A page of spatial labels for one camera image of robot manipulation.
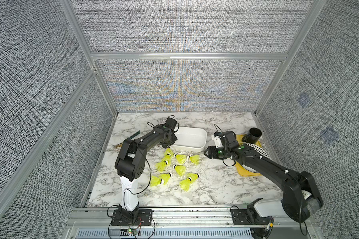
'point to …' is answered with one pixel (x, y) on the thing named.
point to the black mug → (252, 136)
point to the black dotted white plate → (259, 149)
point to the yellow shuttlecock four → (160, 166)
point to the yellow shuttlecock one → (194, 158)
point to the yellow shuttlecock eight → (155, 181)
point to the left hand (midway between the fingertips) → (175, 140)
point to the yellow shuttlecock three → (168, 151)
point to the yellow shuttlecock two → (181, 158)
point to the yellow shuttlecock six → (193, 176)
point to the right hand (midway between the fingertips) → (207, 149)
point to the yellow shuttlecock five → (181, 169)
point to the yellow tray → (242, 170)
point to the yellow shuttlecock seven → (185, 183)
